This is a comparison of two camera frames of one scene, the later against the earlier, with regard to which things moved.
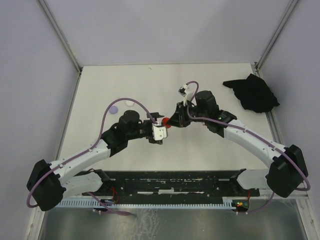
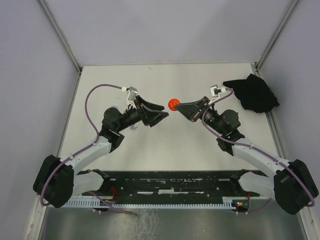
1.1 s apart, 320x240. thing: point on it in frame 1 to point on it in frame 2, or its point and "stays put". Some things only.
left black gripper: (159, 142) to (148, 116)
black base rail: (174, 184) stays put
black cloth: (253, 93) stays put
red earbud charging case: (164, 122) to (172, 103)
